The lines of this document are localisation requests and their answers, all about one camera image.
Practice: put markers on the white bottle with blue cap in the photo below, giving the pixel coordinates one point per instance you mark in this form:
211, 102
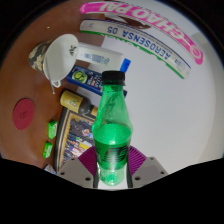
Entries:
96, 56

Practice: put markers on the white and green shuttlecock tube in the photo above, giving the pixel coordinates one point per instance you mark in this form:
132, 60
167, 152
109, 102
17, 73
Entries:
140, 41

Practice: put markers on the flat round red coaster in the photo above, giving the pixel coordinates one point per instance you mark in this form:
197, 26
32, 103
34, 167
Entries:
23, 114

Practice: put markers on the pink shuttlecock tube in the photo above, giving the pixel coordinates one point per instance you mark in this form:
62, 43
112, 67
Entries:
150, 20

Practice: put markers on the brown pump bottle yellow label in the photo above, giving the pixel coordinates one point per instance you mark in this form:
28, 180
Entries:
71, 100

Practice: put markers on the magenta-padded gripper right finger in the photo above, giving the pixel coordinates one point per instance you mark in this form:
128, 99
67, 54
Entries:
150, 168

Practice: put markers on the dark blue pump bottle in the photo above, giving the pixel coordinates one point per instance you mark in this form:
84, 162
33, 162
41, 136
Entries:
83, 77

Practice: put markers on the green plastic drink bottle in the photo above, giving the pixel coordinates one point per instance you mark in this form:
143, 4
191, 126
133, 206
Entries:
112, 140

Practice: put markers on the framed group picture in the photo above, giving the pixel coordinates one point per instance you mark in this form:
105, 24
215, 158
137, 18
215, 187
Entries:
75, 133

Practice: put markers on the green soap pack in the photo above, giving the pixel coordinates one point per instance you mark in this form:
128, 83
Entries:
52, 129
47, 150

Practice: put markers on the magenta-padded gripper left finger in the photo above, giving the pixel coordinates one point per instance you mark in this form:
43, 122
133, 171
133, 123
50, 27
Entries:
75, 168

